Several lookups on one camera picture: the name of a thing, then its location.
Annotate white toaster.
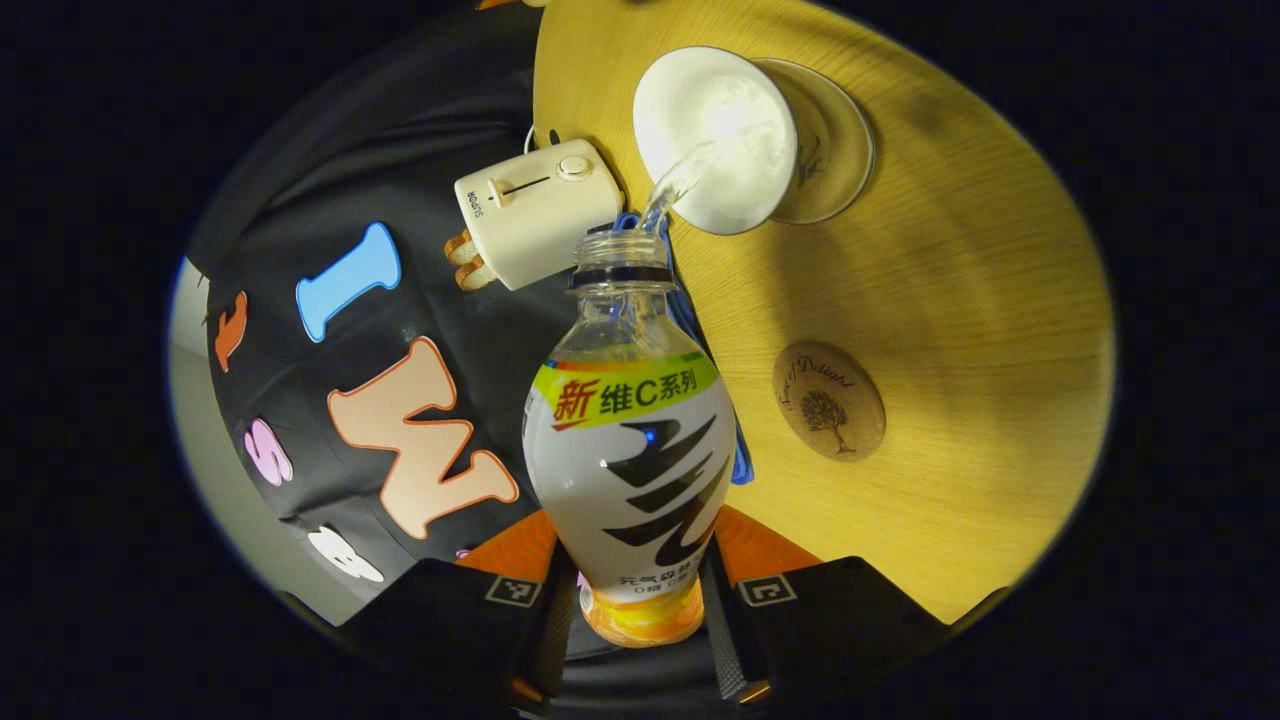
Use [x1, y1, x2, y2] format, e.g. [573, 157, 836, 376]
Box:
[454, 139, 625, 292]

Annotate round wooden coaster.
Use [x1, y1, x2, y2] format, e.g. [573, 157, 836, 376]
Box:
[772, 341, 887, 463]

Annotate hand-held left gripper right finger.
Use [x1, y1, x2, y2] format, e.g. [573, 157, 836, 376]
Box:
[700, 505, 951, 706]

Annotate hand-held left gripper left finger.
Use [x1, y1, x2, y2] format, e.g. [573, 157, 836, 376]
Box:
[330, 510, 581, 706]

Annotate clear water bottle white label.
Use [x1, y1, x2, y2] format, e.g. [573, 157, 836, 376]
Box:
[521, 228, 738, 649]

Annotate cream ceramic teacup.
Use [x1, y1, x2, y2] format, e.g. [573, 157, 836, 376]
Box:
[632, 46, 799, 236]

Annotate black backdrop cloth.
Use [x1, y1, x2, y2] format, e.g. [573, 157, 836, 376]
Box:
[185, 0, 621, 641]

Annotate cream ceramic saucer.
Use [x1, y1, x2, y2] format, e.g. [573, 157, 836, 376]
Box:
[750, 58, 876, 225]

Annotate blue towel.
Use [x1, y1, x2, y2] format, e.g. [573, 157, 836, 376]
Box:
[612, 212, 753, 486]

